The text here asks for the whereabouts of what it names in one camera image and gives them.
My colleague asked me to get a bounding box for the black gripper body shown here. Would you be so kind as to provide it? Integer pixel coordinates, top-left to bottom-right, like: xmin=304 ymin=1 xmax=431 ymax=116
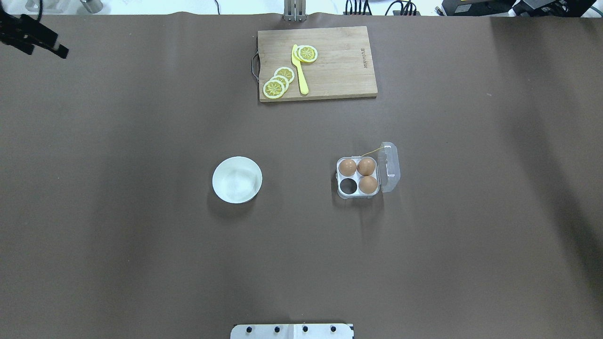
xmin=0 ymin=9 xmax=59 ymax=56

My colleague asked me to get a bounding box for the brown egg from bowl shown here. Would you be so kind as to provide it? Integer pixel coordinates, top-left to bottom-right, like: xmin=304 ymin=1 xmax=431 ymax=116
xmin=357 ymin=157 xmax=375 ymax=176

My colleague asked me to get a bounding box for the brown egg in box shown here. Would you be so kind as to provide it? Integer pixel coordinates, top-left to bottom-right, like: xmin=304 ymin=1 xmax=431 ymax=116
xmin=338 ymin=158 xmax=357 ymax=177
xmin=359 ymin=176 xmax=379 ymax=194

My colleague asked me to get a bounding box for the clear plastic egg box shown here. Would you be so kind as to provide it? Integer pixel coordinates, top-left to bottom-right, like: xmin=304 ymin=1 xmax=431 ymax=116
xmin=334 ymin=142 xmax=401 ymax=199

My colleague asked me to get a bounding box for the small steel cup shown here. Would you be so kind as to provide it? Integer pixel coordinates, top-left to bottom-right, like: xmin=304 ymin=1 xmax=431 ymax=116
xmin=80 ymin=0 xmax=104 ymax=14

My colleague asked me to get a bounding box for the lemon slice toy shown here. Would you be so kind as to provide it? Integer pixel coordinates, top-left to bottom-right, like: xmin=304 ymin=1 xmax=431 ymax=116
xmin=270 ymin=75 xmax=289 ymax=93
xmin=296 ymin=45 xmax=318 ymax=64
xmin=274 ymin=66 xmax=295 ymax=83
xmin=292 ymin=45 xmax=301 ymax=62
xmin=262 ymin=80 xmax=285 ymax=99

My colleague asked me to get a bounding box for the white ceramic bowl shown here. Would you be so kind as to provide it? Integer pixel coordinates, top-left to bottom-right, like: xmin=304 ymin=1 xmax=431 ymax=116
xmin=212 ymin=156 xmax=263 ymax=204

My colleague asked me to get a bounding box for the yellow plastic knife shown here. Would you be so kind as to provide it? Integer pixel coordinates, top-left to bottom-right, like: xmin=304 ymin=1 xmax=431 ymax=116
xmin=291 ymin=51 xmax=310 ymax=95

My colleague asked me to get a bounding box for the wooden cutting board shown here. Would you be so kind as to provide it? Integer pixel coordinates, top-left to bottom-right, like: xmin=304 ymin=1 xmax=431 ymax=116
xmin=252 ymin=26 xmax=378 ymax=103

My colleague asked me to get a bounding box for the black power strip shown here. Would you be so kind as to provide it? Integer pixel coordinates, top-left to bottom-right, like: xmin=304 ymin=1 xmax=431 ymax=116
xmin=342 ymin=0 xmax=420 ymax=16

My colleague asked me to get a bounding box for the aluminium frame post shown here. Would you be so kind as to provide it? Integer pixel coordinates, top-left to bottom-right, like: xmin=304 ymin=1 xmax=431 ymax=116
xmin=283 ymin=0 xmax=307 ymax=22

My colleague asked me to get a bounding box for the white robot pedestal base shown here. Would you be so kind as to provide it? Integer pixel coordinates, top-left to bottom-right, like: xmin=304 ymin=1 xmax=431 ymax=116
xmin=230 ymin=323 xmax=355 ymax=339

